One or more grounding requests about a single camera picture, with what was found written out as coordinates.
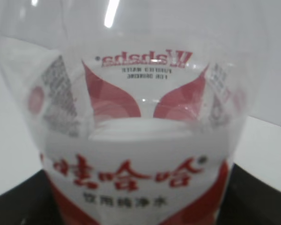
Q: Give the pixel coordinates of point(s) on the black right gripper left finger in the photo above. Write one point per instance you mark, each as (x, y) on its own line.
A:
(30, 203)

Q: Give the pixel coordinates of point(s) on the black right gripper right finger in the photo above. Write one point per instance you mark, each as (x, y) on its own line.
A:
(249, 201)

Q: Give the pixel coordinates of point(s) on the clear Wahaha water bottle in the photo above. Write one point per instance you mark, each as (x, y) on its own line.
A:
(135, 106)

